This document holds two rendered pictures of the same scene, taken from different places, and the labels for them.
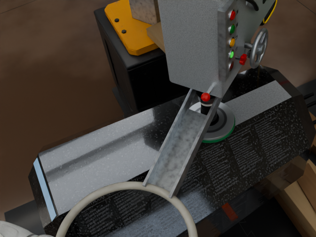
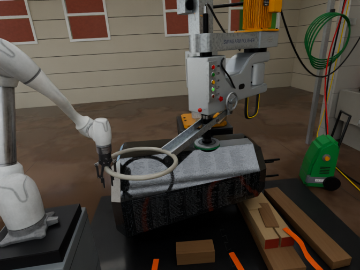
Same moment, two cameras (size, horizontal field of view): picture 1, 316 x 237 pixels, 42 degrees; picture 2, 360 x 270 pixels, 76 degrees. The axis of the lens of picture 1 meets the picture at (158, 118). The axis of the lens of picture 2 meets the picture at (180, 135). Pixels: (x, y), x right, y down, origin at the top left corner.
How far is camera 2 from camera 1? 99 cm
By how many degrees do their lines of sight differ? 30
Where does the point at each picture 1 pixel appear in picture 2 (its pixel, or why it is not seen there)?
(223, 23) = (208, 68)
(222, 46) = (208, 81)
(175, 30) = (192, 78)
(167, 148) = (179, 140)
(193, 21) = (198, 71)
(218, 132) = (209, 145)
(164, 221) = (169, 180)
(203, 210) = (191, 182)
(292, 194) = (253, 214)
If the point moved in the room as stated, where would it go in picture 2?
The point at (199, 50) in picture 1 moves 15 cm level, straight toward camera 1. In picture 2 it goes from (200, 87) to (194, 91)
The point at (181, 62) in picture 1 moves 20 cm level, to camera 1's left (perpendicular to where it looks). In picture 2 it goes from (193, 96) to (168, 97)
